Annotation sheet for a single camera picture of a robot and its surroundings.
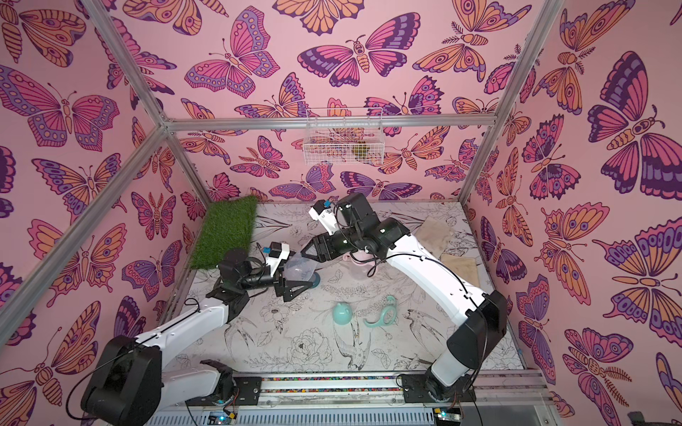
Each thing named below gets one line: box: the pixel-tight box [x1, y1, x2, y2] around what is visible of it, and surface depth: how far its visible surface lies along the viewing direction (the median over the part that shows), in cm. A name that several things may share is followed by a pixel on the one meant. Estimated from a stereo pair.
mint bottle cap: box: [332, 302, 353, 326], surface depth 87 cm
